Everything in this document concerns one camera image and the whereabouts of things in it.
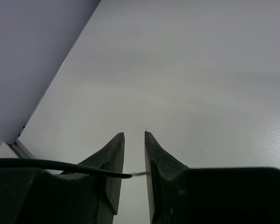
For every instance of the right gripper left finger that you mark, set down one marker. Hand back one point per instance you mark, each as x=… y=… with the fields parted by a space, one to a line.
x=36 y=196

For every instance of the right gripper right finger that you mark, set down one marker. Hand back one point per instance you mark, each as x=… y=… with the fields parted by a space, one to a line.
x=178 y=194

